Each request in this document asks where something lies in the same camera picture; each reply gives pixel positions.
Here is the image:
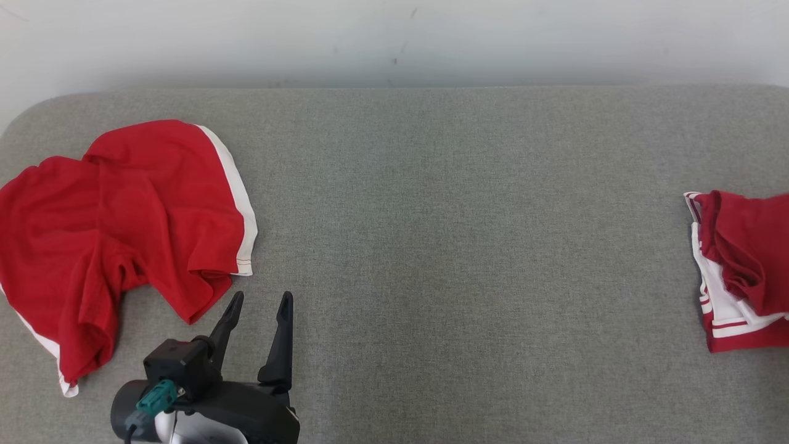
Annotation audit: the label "red and white jersey shirt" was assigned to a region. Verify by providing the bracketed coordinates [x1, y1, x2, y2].
[683, 190, 789, 354]

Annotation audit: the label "teal left camera cable connector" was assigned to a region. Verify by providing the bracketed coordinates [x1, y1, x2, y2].
[126, 379, 186, 427]

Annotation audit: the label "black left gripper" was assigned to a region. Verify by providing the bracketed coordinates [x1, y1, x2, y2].
[184, 291, 301, 444]

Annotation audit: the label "red shorts with white stripe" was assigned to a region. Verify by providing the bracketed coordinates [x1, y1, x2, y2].
[0, 119, 258, 398]

